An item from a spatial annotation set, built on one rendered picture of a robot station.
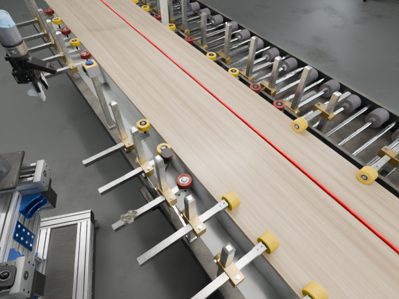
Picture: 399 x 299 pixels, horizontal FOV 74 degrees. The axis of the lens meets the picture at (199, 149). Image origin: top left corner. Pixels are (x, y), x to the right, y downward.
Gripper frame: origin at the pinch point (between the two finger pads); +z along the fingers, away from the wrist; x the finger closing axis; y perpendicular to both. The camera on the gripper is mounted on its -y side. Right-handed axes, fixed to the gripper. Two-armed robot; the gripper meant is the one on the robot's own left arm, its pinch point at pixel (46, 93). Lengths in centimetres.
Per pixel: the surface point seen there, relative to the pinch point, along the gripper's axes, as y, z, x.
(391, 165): -167, 39, 48
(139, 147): -35, 34, 11
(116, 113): -25.1, 27.0, -11.3
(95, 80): -14.5, 20.3, -35.0
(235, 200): -77, 34, 53
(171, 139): -54, 42, 2
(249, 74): -123, 46, -56
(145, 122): -39, 41, -15
